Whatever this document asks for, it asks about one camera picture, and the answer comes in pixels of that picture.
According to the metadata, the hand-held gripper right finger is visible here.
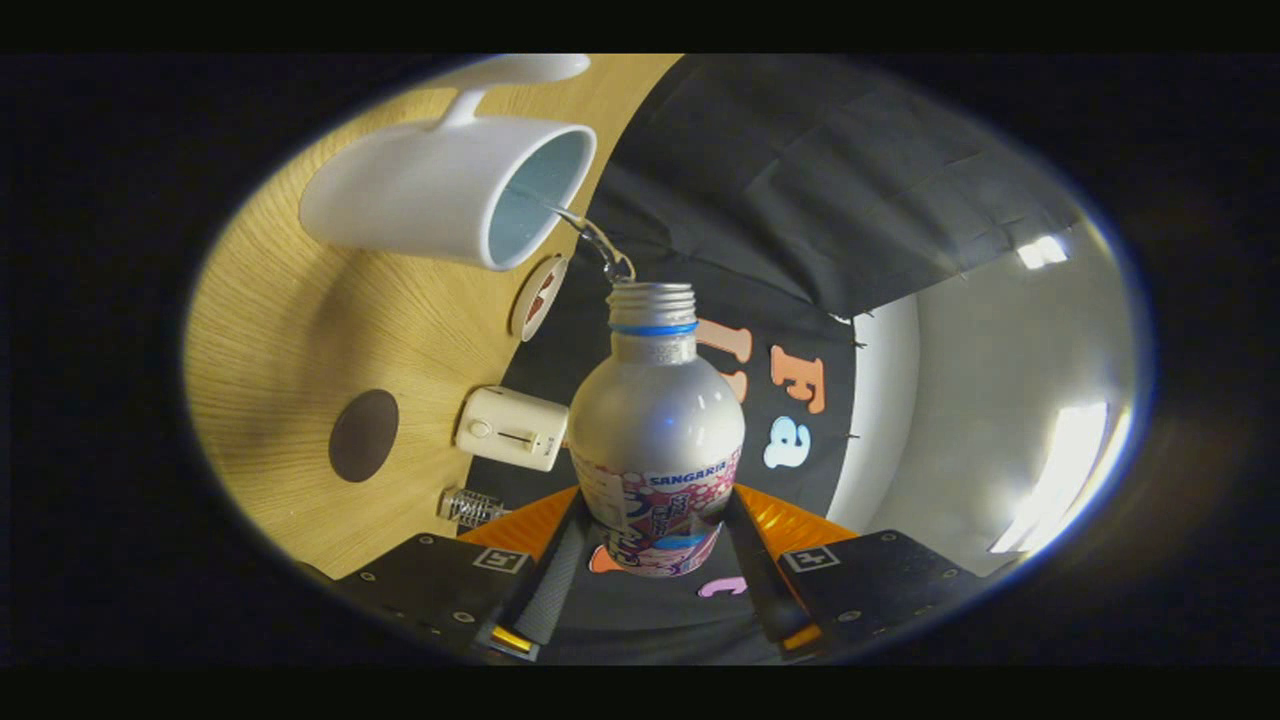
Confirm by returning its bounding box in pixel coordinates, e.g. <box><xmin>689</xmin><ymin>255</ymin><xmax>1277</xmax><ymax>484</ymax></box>
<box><xmin>725</xmin><ymin>485</ymin><xmax>986</xmax><ymax>659</ymax></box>

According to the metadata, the large ceiling light panel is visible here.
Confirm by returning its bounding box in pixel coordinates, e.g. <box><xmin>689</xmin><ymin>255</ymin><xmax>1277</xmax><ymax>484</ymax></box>
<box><xmin>988</xmin><ymin>402</ymin><xmax>1113</xmax><ymax>557</ymax></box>

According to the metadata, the white toaster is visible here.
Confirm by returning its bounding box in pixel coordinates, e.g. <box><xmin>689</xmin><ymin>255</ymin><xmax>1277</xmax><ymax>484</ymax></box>
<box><xmin>455</xmin><ymin>386</ymin><xmax>569</xmax><ymax>473</ymax></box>

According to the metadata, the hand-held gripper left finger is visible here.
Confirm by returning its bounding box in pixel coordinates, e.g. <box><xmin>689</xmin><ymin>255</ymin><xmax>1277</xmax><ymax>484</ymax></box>
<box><xmin>335</xmin><ymin>487</ymin><xmax>591</xmax><ymax>661</ymax></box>

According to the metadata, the small ceiling light panel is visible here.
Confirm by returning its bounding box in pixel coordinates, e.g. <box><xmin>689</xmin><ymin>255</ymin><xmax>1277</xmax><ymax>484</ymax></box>
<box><xmin>1016</xmin><ymin>235</ymin><xmax>1070</xmax><ymax>271</ymax></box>

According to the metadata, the metal wire holder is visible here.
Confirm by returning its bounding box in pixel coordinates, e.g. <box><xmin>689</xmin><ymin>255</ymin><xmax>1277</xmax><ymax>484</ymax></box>
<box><xmin>437</xmin><ymin>487</ymin><xmax>511</xmax><ymax>529</ymax></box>

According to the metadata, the dark brown round coaster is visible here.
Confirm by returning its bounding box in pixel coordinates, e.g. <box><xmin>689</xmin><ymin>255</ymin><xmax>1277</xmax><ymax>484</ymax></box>
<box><xmin>328</xmin><ymin>389</ymin><xmax>400</xmax><ymax>484</ymax></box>

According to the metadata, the clear juice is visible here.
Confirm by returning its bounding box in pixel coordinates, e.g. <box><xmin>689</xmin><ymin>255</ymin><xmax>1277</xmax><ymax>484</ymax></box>
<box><xmin>548</xmin><ymin>205</ymin><xmax>637</xmax><ymax>285</ymax></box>

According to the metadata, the black backdrop cloth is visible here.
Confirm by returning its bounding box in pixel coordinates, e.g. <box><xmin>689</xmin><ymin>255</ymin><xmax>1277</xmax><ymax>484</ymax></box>
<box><xmin>468</xmin><ymin>55</ymin><xmax>1087</xmax><ymax>666</ymax></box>

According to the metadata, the silver juice bottle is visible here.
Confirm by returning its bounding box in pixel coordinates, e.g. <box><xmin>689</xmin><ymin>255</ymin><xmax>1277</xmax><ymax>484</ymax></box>
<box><xmin>566</xmin><ymin>281</ymin><xmax>746</xmax><ymax>578</ymax></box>

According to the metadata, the wooden table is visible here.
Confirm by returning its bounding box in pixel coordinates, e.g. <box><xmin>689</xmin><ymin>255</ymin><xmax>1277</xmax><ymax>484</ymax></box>
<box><xmin>183</xmin><ymin>55</ymin><xmax>683</xmax><ymax>581</ymax></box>

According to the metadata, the white round plate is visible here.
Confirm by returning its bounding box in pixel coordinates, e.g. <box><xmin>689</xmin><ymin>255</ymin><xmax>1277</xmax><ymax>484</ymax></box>
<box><xmin>508</xmin><ymin>254</ymin><xmax>570</xmax><ymax>343</ymax></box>

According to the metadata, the white cup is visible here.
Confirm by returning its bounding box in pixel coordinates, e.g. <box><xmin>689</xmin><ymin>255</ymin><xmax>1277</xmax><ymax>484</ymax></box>
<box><xmin>298</xmin><ymin>55</ymin><xmax>598</xmax><ymax>273</ymax></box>

